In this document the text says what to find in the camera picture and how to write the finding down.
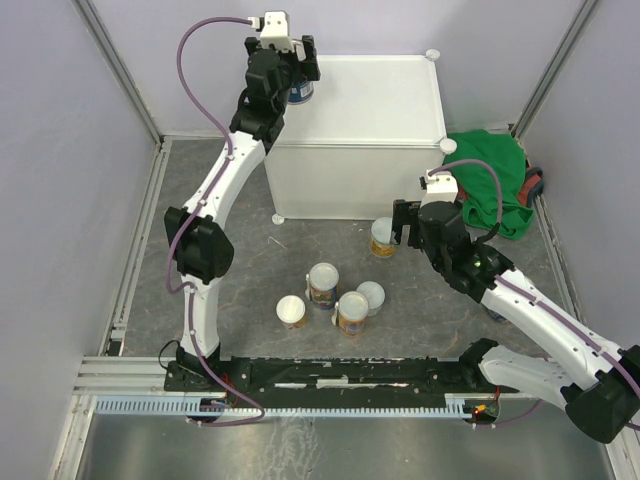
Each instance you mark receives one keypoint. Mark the blue-white cable duct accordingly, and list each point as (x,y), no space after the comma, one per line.
(193,406)

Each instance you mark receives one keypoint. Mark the small orange can left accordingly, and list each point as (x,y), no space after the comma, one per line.
(291,311)

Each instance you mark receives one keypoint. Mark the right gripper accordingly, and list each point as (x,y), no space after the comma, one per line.
(404,213)

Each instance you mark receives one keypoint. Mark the red cloth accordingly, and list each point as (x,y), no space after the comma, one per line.
(532,187)

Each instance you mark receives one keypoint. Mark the white cube counter cabinet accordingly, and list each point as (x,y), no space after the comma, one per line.
(372,127)

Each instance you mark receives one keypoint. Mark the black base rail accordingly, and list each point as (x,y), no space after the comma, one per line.
(329,383)

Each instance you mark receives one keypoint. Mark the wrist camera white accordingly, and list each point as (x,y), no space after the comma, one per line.
(438,187)
(274,31)

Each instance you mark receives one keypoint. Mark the aluminium frame rail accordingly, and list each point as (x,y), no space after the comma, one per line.
(74,437)

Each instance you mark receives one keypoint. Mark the clear-lid can right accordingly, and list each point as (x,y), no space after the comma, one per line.
(375,295)

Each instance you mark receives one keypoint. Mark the blue can with pull-tab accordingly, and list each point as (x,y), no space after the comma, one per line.
(302,90)

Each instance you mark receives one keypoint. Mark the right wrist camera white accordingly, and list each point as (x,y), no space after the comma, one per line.
(438,187)

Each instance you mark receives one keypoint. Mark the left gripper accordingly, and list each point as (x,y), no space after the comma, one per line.
(308,69)

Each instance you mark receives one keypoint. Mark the green cloth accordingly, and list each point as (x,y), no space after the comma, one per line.
(491,189)

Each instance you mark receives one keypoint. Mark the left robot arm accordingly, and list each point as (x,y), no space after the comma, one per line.
(199,248)

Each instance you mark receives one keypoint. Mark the tall can white lid centre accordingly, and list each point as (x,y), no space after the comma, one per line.
(321,285)

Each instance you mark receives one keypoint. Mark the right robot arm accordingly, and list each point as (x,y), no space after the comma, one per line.
(592,379)

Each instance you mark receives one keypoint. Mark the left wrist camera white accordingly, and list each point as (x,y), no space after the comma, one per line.
(274,31)

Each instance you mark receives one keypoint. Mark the orange can near cabinet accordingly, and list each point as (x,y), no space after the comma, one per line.
(381,244)

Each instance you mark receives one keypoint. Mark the orange can front centre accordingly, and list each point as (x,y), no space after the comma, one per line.
(350,313)

